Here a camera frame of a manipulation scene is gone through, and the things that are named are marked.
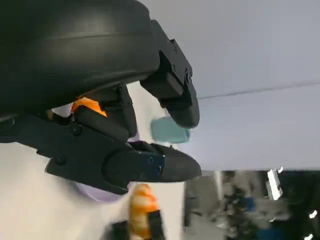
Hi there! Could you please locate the white workshop fixture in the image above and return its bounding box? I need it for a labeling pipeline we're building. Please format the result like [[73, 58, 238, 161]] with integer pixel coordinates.
[[265, 166, 285, 201]]

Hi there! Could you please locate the lilac plate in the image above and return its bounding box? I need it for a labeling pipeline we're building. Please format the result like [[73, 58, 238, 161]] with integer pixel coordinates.
[[74, 128, 141, 204]]

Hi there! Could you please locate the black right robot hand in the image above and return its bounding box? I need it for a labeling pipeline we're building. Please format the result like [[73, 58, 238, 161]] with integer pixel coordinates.
[[109, 209, 166, 240]]

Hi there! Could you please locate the pale green mug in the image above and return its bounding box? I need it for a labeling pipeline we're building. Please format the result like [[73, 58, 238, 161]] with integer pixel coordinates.
[[150, 115, 191, 145]]

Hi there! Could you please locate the orange and white bread roll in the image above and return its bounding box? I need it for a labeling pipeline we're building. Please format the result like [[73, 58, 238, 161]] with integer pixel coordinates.
[[50, 96, 108, 119], [128, 183, 161, 240]]

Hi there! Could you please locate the grey partition panel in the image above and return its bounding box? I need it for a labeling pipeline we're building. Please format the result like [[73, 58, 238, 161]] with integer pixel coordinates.
[[139, 0, 320, 100], [187, 81, 320, 173]]

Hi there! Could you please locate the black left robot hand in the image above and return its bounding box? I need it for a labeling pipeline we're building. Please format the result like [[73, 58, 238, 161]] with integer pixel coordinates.
[[0, 0, 203, 196]]

